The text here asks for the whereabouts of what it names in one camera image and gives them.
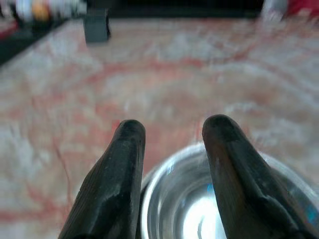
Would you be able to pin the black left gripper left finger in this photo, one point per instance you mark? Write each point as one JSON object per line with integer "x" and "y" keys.
{"x": 112, "y": 179}

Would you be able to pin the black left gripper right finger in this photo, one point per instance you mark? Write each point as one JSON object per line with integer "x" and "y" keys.
{"x": 244, "y": 179}

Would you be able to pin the stainless steel bowl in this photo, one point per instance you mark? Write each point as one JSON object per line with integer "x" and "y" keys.
{"x": 179, "y": 199}

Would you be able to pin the grey rectangular block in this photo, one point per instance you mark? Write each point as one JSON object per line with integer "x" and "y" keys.
{"x": 96, "y": 26}

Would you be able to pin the black rack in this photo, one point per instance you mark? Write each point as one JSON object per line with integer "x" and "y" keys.
{"x": 17, "y": 42}

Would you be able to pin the red object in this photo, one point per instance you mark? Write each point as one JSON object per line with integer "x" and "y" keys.
{"x": 302, "y": 6}

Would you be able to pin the orange round object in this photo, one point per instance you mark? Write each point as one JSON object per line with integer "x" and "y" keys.
{"x": 40, "y": 11}

